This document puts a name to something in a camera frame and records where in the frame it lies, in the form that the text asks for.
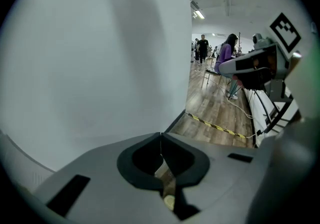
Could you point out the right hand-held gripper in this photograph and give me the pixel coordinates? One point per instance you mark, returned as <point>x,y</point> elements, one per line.
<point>285,33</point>

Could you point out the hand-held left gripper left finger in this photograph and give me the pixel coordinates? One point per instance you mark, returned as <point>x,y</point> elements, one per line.
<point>100,180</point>

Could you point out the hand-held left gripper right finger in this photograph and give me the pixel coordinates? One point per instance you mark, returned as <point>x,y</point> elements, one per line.
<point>220,183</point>

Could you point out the wooden stool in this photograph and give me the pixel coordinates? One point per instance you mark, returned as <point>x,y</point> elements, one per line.
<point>211,68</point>

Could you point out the white table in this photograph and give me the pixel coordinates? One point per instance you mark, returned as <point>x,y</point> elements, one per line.
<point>260,103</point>

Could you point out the black metal stand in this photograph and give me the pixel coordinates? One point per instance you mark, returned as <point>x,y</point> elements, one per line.
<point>268,118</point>

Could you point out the yellow black floor tape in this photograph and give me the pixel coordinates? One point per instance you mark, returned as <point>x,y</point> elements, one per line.
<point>215,126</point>

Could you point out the ceiling light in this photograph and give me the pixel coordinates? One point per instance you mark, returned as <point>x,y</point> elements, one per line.
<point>199,14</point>

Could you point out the black baseboard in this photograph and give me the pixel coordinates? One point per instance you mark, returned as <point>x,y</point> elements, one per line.
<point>176,123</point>

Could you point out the ceiling air conditioner unit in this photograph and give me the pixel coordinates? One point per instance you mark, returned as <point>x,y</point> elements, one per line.
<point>194,5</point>

